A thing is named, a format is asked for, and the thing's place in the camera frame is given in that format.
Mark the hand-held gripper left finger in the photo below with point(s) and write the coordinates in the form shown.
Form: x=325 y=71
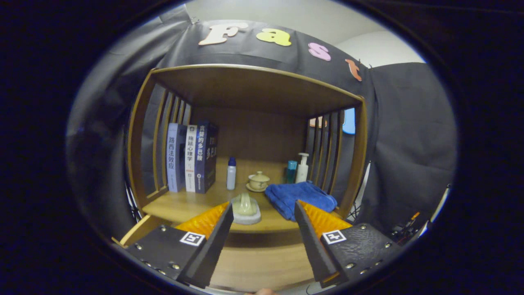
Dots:
x=217 y=246

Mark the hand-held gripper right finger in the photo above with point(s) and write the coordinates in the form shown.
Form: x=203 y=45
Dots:
x=313 y=250

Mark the wooden drawer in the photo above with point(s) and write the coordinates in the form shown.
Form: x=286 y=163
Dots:
x=262 y=262

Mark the wooden countertop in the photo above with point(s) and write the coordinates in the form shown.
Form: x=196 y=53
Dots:
x=192 y=205

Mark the wooden cabinet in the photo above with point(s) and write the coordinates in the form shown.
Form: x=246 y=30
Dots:
x=262 y=135

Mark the folded blue towel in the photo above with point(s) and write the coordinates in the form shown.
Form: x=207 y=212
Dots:
x=294 y=196

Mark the white bottle with blue cap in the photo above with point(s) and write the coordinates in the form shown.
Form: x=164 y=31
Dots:
x=231 y=176

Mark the beige lidded tea cup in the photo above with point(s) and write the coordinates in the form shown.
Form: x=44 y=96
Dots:
x=258 y=181

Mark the white pump bottle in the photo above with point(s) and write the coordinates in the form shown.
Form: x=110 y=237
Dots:
x=302 y=172

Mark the teal bottle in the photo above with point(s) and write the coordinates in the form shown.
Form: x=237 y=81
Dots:
x=291 y=172

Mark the dark blue book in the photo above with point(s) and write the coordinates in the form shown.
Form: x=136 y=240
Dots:
x=204 y=157

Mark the white book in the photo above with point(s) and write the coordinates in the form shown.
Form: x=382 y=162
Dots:
x=190 y=157

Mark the light blue book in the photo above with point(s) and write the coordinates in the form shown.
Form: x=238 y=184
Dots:
x=172 y=157

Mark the black device with orange tip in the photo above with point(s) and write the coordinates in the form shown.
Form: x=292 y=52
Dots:
x=411 y=221

